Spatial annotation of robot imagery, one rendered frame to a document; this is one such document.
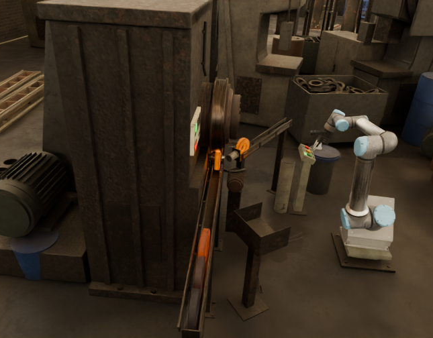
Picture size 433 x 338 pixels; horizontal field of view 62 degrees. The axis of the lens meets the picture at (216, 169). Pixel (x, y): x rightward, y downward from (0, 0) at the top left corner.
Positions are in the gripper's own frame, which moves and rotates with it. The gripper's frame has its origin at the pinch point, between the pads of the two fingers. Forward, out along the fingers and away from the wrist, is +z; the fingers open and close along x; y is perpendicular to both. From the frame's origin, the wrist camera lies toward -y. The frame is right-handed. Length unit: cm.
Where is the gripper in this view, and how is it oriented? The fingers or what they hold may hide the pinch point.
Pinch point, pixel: (313, 148)
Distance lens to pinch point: 307.5
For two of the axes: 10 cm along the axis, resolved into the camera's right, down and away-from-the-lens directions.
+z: -3.9, 7.9, 4.8
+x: 0.8, -4.9, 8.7
